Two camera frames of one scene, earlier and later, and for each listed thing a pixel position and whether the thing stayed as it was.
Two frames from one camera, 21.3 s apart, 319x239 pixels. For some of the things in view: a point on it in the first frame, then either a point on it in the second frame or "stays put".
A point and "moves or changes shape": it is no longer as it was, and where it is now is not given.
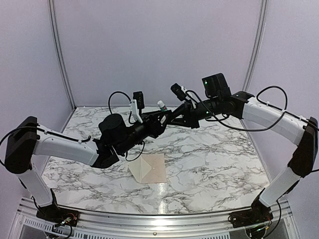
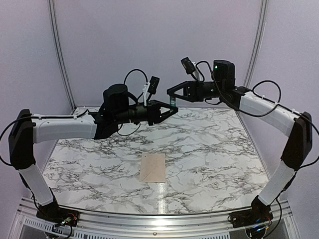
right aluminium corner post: [262, 19] stays put
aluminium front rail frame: [281, 225] stays put
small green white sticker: [162, 105] moves or changes shape
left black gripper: [155, 127] -> [173, 110]
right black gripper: [191, 119] -> [184, 84]
